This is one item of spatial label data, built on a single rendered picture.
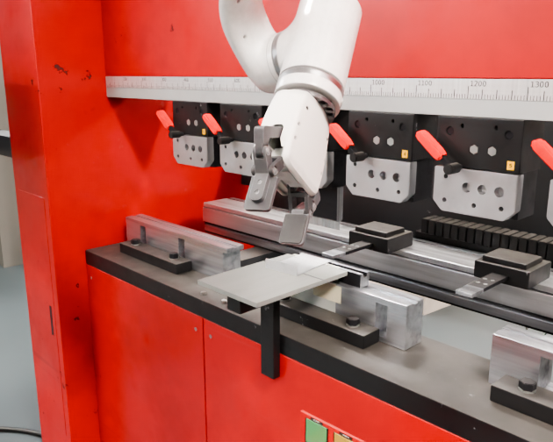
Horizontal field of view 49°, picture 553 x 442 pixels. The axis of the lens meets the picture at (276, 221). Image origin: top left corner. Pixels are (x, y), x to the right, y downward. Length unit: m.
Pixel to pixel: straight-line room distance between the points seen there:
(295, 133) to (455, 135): 0.45
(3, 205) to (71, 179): 2.93
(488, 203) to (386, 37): 0.35
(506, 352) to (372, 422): 0.28
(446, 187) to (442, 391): 0.35
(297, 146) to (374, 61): 0.52
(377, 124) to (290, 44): 0.42
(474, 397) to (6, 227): 4.14
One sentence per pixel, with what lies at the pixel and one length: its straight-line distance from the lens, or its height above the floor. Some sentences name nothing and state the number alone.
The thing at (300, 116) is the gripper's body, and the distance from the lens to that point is 0.69.
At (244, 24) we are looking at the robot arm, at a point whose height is 1.47.
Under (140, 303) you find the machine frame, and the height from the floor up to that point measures 0.78.
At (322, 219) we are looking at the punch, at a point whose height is 1.10.
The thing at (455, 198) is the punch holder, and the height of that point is 1.20.
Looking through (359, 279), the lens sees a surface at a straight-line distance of 1.28.
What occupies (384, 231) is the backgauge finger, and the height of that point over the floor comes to 1.04.
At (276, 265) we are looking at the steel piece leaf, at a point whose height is 1.01.
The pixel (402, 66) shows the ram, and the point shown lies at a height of 1.42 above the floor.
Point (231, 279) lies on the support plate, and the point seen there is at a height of 1.00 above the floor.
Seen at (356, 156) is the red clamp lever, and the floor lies 1.26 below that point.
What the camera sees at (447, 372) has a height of 0.87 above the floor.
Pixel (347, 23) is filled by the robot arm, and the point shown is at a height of 1.47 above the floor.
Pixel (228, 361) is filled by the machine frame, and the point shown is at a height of 0.75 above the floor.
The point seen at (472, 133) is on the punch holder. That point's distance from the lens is 1.06.
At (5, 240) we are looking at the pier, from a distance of 4.88.
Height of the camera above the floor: 1.41
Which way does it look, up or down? 14 degrees down
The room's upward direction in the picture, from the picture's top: straight up
